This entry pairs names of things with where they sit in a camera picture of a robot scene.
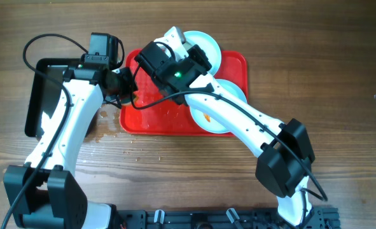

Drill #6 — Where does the black rectangular water tray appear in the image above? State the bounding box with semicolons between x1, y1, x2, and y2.
24;58;79;138

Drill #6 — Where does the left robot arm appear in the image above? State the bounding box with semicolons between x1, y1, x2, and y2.
2;32;132;228

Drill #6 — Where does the red plastic tray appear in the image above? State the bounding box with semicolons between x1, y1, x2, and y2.
119;51;248;137

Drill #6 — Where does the green and orange sponge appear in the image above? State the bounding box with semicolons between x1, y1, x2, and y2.
120;92;139;106

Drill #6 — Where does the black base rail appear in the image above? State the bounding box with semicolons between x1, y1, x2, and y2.
118;207;341;229

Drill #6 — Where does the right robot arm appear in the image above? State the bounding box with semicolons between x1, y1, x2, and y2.
135;41;315;228

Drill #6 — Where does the white plate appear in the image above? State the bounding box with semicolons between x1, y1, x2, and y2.
184;31;222;75
190;79;247;134

